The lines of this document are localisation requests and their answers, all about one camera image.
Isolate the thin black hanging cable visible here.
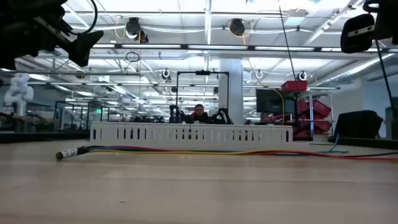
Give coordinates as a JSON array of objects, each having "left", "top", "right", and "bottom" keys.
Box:
[{"left": 277, "top": 0, "right": 301, "bottom": 82}]

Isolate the white building column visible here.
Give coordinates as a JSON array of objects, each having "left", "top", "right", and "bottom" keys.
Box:
[{"left": 218, "top": 58, "right": 244, "bottom": 125}]

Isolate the thick black hanging cable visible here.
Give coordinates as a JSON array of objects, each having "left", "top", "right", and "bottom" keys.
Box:
[{"left": 374, "top": 39, "right": 398, "bottom": 122}]

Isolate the white slotted cable duct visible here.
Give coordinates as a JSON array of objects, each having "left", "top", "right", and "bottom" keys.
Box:
[{"left": 89, "top": 121, "right": 294, "bottom": 145}]

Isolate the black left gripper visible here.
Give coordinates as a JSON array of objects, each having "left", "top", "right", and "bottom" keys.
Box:
[{"left": 0, "top": 0, "right": 104, "bottom": 71}]

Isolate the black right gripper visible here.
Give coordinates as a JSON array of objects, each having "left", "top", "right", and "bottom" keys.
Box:
[{"left": 340, "top": 0, "right": 398, "bottom": 54}]

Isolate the grey cabinet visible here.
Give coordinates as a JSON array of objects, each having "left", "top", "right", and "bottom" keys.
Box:
[{"left": 384, "top": 105, "right": 398, "bottom": 140}]

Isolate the black left gripper cable loop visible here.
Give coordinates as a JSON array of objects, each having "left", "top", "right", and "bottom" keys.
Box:
[{"left": 63, "top": 0, "right": 99, "bottom": 35}]

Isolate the black connector with white label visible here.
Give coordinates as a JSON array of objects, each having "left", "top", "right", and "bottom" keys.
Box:
[{"left": 55, "top": 145, "right": 90, "bottom": 161}]

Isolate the red storage bin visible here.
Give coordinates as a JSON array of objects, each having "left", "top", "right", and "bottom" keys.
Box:
[
  {"left": 313, "top": 119, "right": 333, "bottom": 133},
  {"left": 293, "top": 126, "right": 312, "bottom": 139},
  {"left": 312, "top": 99, "right": 332, "bottom": 118},
  {"left": 280, "top": 80, "right": 308, "bottom": 92},
  {"left": 297, "top": 99, "right": 313, "bottom": 114}
]

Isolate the metal shelf rack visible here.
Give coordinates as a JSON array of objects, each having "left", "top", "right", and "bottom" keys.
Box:
[{"left": 306, "top": 88, "right": 336, "bottom": 139}]

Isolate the long ceiling light bar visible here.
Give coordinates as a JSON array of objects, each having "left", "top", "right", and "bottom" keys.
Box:
[{"left": 90, "top": 42, "right": 398, "bottom": 53}]

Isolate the black wire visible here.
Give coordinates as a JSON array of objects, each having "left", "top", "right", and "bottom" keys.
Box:
[{"left": 338, "top": 151, "right": 398, "bottom": 157}]

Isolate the yellow hanging cable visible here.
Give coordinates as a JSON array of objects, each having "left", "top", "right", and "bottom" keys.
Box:
[{"left": 272, "top": 88, "right": 285, "bottom": 138}]

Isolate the silver ventilation duct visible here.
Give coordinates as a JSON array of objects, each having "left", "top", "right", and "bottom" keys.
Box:
[{"left": 317, "top": 52, "right": 398, "bottom": 87}]

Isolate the person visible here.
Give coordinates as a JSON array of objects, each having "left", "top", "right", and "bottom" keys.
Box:
[{"left": 185, "top": 103, "right": 213, "bottom": 124}]

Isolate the black gantry frame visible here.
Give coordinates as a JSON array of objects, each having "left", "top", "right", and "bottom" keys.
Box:
[{"left": 175, "top": 70, "right": 230, "bottom": 124}]

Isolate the black bag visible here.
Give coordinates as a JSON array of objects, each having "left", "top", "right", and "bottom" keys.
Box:
[{"left": 332, "top": 110, "right": 384, "bottom": 140}]

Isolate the black monitor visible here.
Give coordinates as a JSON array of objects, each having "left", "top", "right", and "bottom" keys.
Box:
[{"left": 255, "top": 88, "right": 296, "bottom": 114}]

